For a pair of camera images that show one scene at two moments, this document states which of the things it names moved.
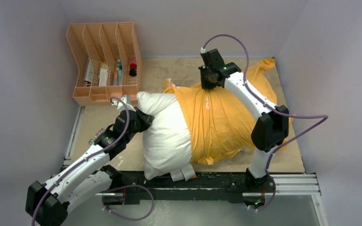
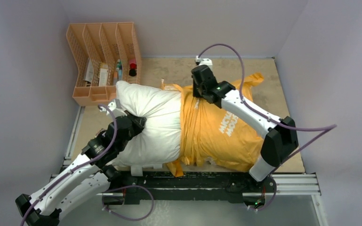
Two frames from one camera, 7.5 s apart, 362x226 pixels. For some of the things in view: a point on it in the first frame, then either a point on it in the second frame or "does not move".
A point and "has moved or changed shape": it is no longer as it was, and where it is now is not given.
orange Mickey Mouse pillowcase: (219, 124) has moved or changed shape
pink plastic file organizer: (107, 59) does not move
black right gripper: (207, 85) to (197, 93)
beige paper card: (103, 76) does not move
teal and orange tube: (117, 79) does not move
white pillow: (167, 142) has moved or changed shape
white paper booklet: (88, 75) does not move
